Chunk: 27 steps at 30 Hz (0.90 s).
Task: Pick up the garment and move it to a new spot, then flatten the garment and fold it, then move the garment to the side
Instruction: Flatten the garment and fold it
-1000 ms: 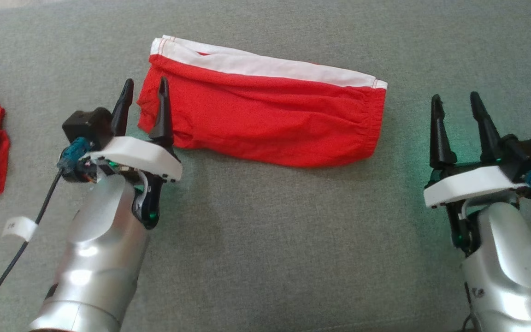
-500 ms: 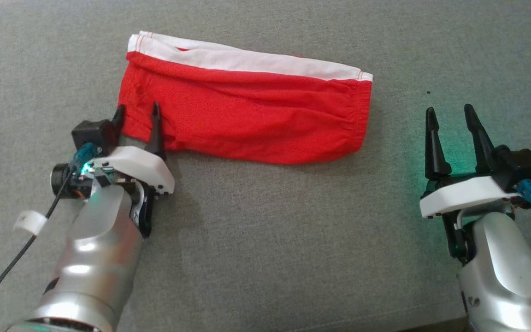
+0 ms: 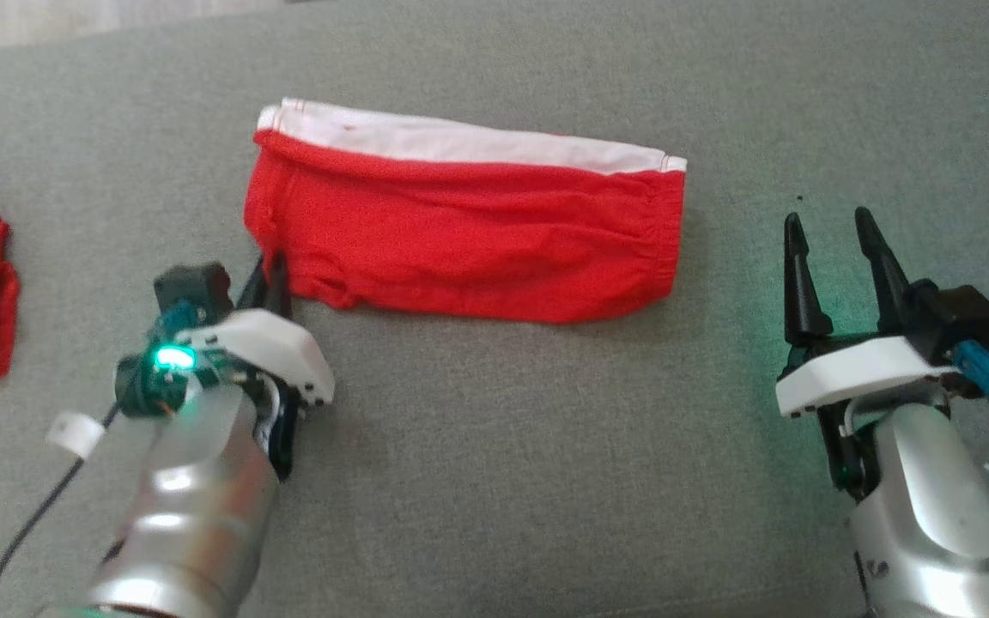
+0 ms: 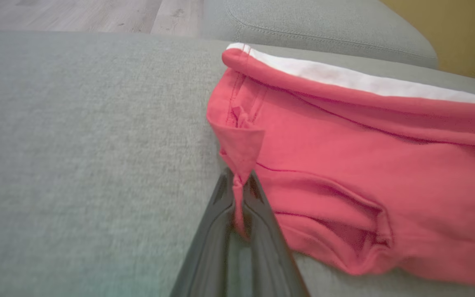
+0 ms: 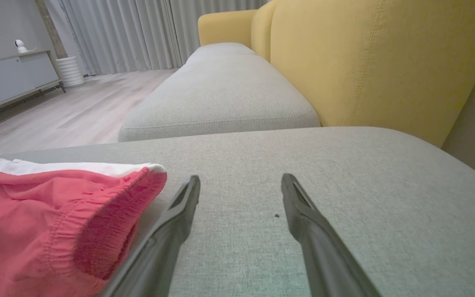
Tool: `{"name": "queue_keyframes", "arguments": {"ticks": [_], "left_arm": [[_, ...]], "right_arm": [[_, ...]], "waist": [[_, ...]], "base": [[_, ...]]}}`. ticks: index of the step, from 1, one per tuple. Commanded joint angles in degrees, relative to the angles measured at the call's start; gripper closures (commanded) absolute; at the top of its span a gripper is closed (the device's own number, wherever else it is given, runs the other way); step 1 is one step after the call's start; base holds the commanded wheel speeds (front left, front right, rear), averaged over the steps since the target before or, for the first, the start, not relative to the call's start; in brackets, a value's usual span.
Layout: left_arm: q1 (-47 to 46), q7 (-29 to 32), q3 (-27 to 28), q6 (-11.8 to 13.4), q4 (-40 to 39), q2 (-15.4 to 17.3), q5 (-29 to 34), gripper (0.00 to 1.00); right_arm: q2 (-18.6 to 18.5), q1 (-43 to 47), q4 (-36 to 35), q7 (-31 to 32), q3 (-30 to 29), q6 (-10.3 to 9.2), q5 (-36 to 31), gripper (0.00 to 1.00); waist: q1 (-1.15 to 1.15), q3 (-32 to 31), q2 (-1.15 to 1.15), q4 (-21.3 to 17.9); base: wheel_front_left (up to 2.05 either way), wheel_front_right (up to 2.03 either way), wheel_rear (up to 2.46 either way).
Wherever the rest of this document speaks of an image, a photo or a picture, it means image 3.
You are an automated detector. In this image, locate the white cable clip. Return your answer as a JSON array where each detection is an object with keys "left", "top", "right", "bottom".
[{"left": 46, "top": 412, "right": 106, "bottom": 459}]

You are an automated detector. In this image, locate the teal left cable connector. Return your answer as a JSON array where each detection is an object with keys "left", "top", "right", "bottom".
[{"left": 155, "top": 302, "right": 200, "bottom": 341}]

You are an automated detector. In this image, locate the red shorts white waistband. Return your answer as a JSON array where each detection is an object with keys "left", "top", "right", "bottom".
[{"left": 243, "top": 97, "right": 689, "bottom": 325}]

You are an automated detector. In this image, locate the grey fabric sofa seat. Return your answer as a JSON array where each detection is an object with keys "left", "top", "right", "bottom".
[{"left": 0, "top": 0, "right": 989, "bottom": 618}]

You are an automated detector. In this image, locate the teal right cable connector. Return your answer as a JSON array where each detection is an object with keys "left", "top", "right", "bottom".
[{"left": 954, "top": 341, "right": 989, "bottom": 410}]

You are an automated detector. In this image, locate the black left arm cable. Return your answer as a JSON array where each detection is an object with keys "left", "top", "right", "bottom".
[{"left": 0, "top": 402, "right": 124, "bottom": 618}]

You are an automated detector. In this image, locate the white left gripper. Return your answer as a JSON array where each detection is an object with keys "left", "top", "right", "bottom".
[{"left": 115, "top": 251, "right": 336, "bottom": 483}]

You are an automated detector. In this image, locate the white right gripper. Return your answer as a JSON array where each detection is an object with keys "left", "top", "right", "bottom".
[{"left": 775, "top": 206, "right": 961, "bottom": 500}]

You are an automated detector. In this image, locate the teal cable connector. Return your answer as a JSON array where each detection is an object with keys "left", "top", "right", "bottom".
[
  {"left": 155, "top": 302, "right": 200, "bottom": 341},
  {"left": 954, "top": 341, "right": 989, "bottom": 410}
]

